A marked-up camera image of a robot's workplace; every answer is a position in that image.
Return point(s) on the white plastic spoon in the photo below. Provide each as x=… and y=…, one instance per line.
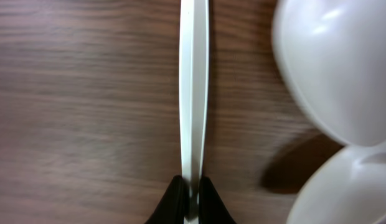
x=193, y=96
x=349, y=188
x=332, y=56

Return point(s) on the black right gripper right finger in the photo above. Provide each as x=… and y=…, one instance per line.
x=211, y=207

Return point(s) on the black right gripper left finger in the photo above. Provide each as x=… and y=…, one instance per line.
x=170, y=209

